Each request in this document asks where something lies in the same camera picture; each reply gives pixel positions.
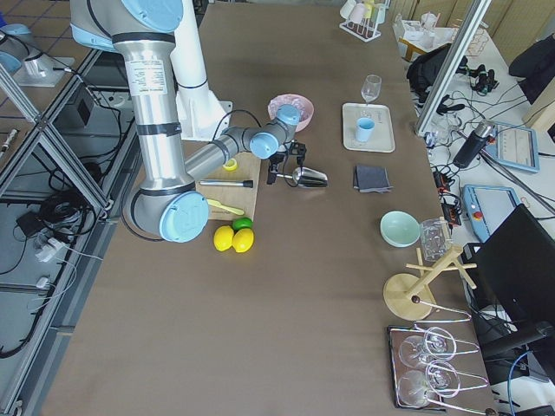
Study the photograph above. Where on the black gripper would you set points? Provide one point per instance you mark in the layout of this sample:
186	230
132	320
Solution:
281	159

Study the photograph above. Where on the metal ice scoop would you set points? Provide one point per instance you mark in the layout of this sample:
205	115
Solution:
305	177

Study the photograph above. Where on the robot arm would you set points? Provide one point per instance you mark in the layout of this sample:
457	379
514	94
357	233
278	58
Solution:
13	50
159	42

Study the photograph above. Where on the pile of ice cubes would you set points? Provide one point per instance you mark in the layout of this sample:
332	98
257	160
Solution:
288	99

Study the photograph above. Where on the blue cup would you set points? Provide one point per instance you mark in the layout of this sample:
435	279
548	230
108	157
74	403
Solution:
364	129

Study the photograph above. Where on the bamboo cutting board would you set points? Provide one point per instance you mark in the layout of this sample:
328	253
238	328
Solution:
238	197

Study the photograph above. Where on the metal muddler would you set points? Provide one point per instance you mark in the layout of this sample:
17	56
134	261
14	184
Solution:
248	183

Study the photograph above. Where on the half lemon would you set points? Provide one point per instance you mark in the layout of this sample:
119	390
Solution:
230	165

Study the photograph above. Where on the pink bowl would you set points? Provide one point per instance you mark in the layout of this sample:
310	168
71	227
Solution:
305	118

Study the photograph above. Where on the green lime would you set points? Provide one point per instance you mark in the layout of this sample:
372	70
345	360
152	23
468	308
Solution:
242	223

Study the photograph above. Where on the yellow plastic knife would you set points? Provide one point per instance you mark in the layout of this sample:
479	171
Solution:
231	209

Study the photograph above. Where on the whole yellow lemon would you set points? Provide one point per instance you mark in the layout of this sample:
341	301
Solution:
222	238

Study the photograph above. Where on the grey folded cloth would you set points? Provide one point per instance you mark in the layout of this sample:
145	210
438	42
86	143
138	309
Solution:
371	179

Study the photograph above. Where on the cream serving tray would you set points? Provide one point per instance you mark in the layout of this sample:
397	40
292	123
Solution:
381	139

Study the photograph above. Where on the clear wine glass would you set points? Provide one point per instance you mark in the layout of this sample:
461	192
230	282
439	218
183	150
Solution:
371	88

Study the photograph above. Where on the green bowl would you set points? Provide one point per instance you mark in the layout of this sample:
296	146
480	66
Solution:
399	229

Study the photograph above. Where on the glass jar mug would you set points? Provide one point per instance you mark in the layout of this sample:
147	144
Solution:
435	238

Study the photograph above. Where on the wooden mug tree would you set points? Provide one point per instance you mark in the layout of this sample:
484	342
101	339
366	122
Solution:
410	298

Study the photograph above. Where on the black thermos bottle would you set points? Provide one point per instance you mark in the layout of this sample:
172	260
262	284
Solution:
476	140

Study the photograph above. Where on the blue teach pendant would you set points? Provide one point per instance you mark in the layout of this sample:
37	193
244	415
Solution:
515	147

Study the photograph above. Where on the upside-down wine glass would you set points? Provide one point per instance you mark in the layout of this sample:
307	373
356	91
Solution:
428	387
425	346

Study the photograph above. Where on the metal glass drying rack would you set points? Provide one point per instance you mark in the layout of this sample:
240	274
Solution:
468	381

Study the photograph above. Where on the black monitor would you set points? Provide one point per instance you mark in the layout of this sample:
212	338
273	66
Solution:
515	271

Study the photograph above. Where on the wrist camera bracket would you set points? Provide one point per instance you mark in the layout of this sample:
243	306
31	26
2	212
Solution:
298	150

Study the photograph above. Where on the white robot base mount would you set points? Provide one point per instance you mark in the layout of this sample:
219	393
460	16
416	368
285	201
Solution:
200	112

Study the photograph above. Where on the white wire dish rack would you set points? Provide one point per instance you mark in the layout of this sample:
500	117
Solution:
363	18

